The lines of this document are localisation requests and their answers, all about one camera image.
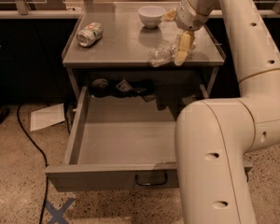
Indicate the black drawer handle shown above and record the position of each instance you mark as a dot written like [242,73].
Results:
[151,179]

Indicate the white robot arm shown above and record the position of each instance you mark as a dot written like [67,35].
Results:
[212,135]

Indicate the blue tape cross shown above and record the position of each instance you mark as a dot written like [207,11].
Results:
[57,214]

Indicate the white ceramic bowl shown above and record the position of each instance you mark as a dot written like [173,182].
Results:
[150,16]

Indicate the clear plastic water bottle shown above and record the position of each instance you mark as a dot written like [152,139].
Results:
[167,53]

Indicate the grey metal table cabinet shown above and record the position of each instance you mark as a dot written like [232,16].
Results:
[125,43]

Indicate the grey metal drawer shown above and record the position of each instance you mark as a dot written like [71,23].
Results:
[113,139]

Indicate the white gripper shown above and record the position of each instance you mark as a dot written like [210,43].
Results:
[188,16]

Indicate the white paper sheet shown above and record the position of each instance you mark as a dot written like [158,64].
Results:
[46,117]

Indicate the black bundle with tag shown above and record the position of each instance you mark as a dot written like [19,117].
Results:
[102,87]

